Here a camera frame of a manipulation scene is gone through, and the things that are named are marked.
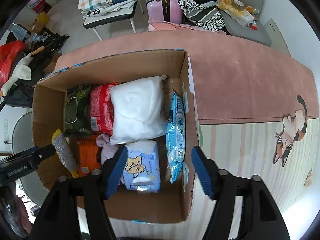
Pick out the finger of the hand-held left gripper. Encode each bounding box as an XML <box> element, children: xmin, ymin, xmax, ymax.
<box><xmin>26</xmin><ymin>144</ymin><xmax>56</xmax><ymax>166</ymax></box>

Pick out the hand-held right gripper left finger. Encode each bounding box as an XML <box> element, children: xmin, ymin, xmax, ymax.
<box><xmin>29</xmin><ymin>145</ymin><xmax>128</xmax><ymax>240</ymax></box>

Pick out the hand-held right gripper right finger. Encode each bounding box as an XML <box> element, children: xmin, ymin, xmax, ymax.
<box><xmin>191</xmin><ymin>145</ymin><xmax>292</xmax><ymax>240</ymax></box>

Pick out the silver scrubber with yellow ends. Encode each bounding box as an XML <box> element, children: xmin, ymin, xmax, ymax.
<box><xmin>51</xmin><ymin>129</ymin><xmax>80</xmax><ymax>178</ymax></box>

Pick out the pale purple cloth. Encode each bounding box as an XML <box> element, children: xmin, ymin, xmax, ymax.
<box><xmin>96</xmin><ymin>134</ymin><xmax>120</xmax><ymax>165</ymax></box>

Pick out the blue cartoon tissue pack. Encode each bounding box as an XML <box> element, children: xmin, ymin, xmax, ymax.
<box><xmin>122</xmin><ymin>140</ymin><xmax>162</xmax><ymax>193</ymax></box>

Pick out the orange snack packet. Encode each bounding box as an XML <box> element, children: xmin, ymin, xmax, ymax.
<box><xmin>75</xmin><ymin>135</ymin><xmax>103</xmax><ymax>178</ymax></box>

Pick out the long light blue packet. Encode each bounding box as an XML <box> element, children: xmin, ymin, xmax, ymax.
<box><xmin>166</xmin><ymin>92</ymin><xmax>186</xmax><ymax>183</ymax></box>

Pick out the green snack packet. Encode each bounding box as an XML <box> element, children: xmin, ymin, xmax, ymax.
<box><xmin>64</xmin><ymin>84</ymin><xmax>92</xmax><ymax>138</ymax></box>

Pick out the red snack packet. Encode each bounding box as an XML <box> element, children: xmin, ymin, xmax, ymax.
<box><xmin>89</xmin><ymin>82</ymin><xmax>125</xmax><ymax>134</ymax></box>

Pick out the white cotton plastic bag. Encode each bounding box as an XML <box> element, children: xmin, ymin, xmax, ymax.
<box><xmin>109</xmin><ymin>74</ymin><xmax>168</xmax><ymax>145</ymax></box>

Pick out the person's left forearm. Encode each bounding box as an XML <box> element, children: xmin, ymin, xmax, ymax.
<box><xmin>0</xmin><ymin>184</ymin><xmax>33</xmax><ymax>239</ymax></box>

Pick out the grey round chair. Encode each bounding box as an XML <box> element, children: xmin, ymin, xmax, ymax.
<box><xmin>12</xmin><ymin>111</ymin><xmax>50</xmax><ymax>205</ymax></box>

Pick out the white duck plush toy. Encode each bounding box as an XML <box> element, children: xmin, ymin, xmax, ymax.
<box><xmin>0</xmin><ymin>47</ymin><xmax>45</xmax><ymax>97</ymax></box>

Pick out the red plastic bag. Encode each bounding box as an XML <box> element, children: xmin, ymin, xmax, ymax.
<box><xmin>0</xmin><ymin>41</ymin><xmax>27</xmax><ymax>83</ymax></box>

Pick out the black tripod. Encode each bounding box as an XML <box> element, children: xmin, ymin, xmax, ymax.
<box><xmin>24</xmin><ymin>34</ymin><xmax>70</xmax><ymax>68</ymax></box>

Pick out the blue face mask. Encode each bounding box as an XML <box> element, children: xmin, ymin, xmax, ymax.
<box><xmin>10</xmin><ymin>25</ymin><xmax>28</xmax><ymax>40</ymax></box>

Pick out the yellow cardboard box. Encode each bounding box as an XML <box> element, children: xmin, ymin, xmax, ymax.
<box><xmin>32</xmin><ymin>11</ymin><xmax>50</xmax><ymax>32</ymax></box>

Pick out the grey cushioned chair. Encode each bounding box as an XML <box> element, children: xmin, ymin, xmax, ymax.
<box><xmin>220</xmin><ymin>0</ymin><xmax>272</xmax><ymax>47</ymax></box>

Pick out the pink folded cloth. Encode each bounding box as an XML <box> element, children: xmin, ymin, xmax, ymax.
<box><xmin>148</xmin><ymin>22</ymin><xmax>225</xmax><ymax>33</ymax></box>

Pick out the white seat metal chair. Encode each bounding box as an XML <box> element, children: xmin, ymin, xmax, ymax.
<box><xmin>83</xmin><ymin>0</ymin><xmax>138</xmax><ymax>40</ymax></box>

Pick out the white board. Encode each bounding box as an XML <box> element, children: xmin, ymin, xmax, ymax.
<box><xmin>262</xmin><ymin>18</ymin><xmax>292</xmax><ymax>55</ymax></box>

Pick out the black white patterned bag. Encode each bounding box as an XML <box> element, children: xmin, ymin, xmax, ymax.
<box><xmin>177</xmin><ymin>0</ymin><xmax>227</xmax><ymax>32</ymax></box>

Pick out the white rectangular pack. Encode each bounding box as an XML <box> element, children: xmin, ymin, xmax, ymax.
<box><xmin>230</xmin><ymin>9</ymin><xmax>254</xmax><ymax>27</ymax></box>

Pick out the yellow crumpled bag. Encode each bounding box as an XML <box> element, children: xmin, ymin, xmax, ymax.
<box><xmin>217</xmin><ymin>0</ymin><xmax>244</xmax><ymax>18</ymax></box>

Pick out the roll of tape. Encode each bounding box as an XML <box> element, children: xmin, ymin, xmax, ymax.
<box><xmin>231</xmin><ymin>0</ymin><xmax>245</xmax><ymax>12</ymax></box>

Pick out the pink suitcase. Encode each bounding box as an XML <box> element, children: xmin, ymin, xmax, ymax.
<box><xmin>146</xmin><ymin>0</ymin><xmax>183</xmax><ymax>23</ymax></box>

